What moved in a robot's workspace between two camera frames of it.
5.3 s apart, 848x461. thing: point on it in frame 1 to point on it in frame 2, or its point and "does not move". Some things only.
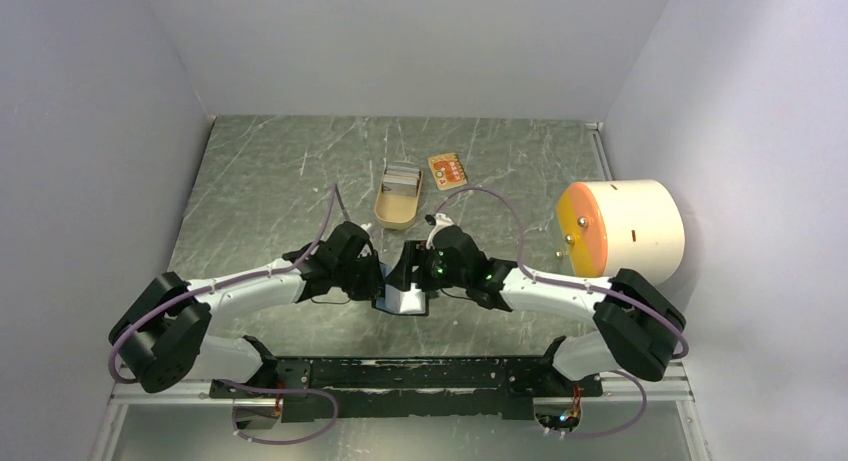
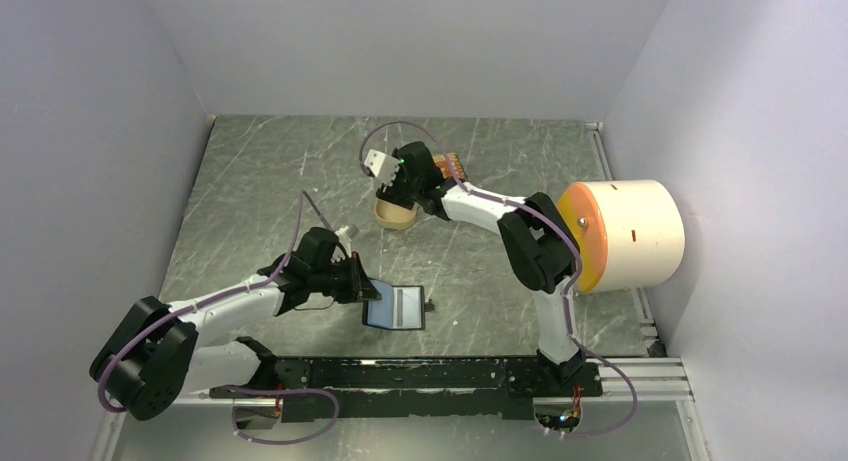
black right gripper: x=415 y=253 to x=393 y=194
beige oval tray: x=395 y=210 does not move
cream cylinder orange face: x=610 y=225 does not move
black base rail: x=418 y=389 does not move
